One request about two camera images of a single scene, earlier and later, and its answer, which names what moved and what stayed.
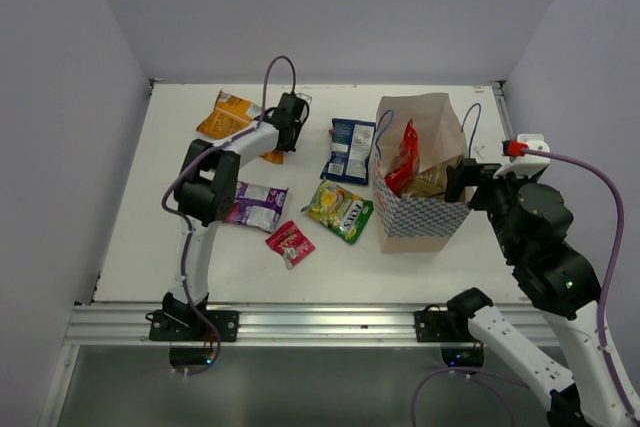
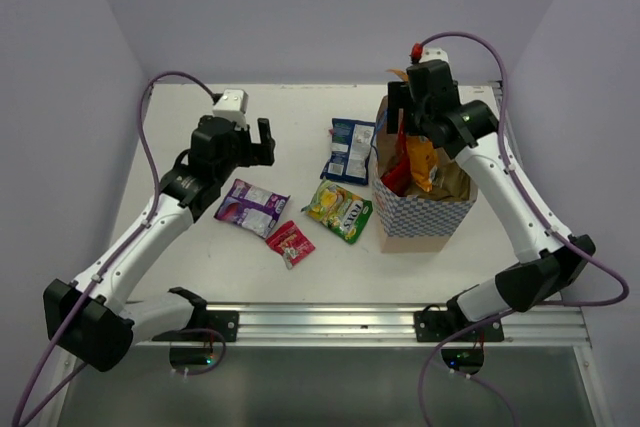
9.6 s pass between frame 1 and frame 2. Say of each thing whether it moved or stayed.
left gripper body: moved
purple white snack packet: stayed
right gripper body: moved
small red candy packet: stayed
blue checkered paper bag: stayed
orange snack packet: moved
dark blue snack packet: stayed
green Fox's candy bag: stayed
